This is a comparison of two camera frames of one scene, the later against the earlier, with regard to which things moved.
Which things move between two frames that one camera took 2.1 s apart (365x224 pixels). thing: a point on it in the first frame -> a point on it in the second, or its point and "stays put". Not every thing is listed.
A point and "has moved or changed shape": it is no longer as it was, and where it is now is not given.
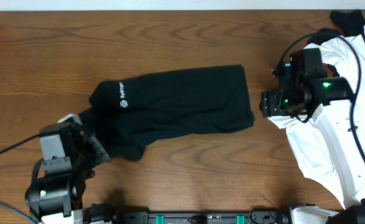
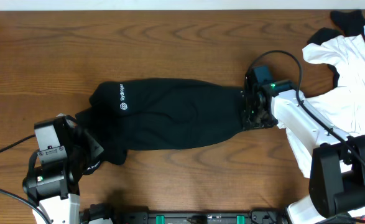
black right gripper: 269,105 -> 247,124
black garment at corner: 350,23 stays put
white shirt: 323,145 stays put
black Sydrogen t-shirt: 128,112 has moved or changed shape
